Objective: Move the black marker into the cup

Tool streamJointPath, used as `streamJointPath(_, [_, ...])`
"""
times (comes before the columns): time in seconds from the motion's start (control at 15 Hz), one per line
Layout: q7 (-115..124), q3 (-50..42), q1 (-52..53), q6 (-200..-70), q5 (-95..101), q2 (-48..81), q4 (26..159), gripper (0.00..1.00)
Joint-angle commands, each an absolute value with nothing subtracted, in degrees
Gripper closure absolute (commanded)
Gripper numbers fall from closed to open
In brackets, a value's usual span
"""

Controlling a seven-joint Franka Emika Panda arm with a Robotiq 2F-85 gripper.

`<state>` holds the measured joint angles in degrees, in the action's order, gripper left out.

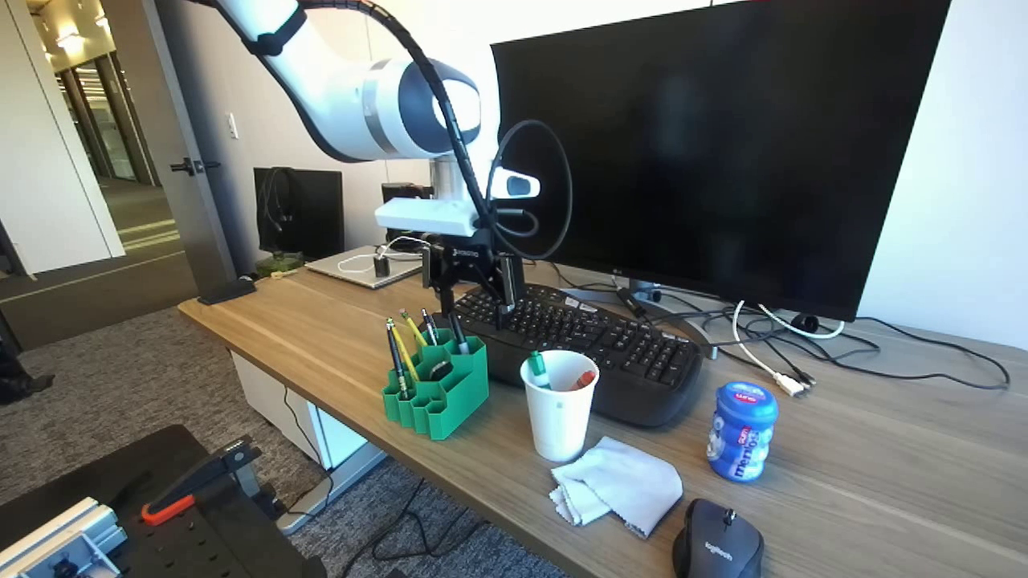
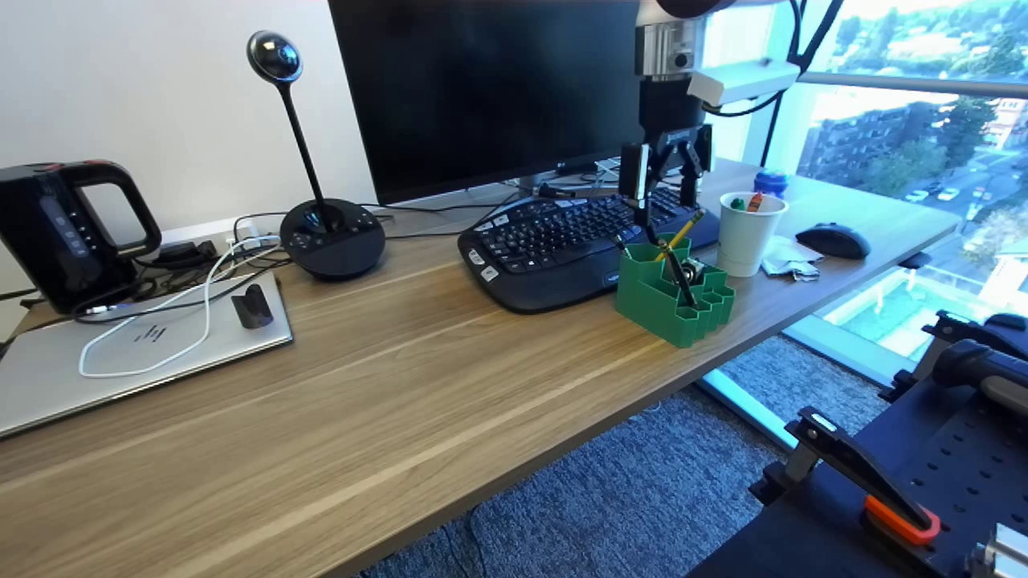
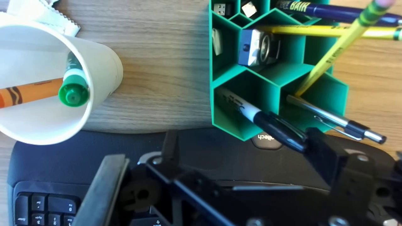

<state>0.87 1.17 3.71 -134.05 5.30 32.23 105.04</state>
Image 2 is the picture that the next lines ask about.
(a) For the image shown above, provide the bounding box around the white paper cup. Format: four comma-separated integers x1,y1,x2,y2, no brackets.
712,190,787,282

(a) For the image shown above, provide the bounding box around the black electric kettle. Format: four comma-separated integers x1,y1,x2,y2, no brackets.
0,156,168,319

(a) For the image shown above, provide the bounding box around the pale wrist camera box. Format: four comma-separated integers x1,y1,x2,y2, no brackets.
684,58,802,110

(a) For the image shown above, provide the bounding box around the white power plug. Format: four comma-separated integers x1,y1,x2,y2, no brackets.
231,215,284,253

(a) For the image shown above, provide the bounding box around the black webcam on stand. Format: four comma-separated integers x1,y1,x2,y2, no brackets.
244,28,389,286

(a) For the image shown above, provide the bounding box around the black power plug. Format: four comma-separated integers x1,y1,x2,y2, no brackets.
149,238,222,271

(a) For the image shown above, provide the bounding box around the green plastic pen holder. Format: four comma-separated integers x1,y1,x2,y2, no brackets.
614,238,738,353

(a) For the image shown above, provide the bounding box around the aluminium extrusion profile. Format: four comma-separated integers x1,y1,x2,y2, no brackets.
968,519,1028,578

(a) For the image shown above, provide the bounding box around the dark grey computer mouse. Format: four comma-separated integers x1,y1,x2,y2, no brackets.
793,217,873,263

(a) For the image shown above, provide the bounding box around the black perforated work table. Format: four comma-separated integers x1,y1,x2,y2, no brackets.
687,366,1028,578

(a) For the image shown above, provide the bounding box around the small black adapter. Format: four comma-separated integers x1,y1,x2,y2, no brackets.
228,280,276,333

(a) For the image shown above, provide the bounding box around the blue mentos gum bottle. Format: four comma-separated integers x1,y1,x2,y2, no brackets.
752,169,791,203

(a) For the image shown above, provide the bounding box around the thin white looped cable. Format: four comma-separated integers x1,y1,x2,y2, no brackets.
75,238,244,381

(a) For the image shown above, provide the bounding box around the large black monitor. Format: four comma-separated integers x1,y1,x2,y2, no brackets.
325,0,710,211

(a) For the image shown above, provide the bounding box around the black clamp orange handle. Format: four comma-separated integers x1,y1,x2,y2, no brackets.
784,404,945,552

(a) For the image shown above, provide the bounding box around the yellow pencil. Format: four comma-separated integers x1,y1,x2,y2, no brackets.
655,208,708,259

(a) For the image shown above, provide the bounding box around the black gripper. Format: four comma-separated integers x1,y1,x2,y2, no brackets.
617,72,717,215

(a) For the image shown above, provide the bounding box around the black tube clamp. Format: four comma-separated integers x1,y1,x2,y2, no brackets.
881,307,1028,419

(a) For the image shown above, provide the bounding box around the black pencil gold print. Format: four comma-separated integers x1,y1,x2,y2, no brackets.
640,211,699,312

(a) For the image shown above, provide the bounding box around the white folded cloth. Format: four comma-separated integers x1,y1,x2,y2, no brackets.
758,233,827,286

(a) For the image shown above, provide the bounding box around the silver closed laptop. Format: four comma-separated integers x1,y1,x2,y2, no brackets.
0,269,298,443

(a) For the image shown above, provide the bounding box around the black ergonomic keyboard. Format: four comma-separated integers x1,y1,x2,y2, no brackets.
457,186,723,313

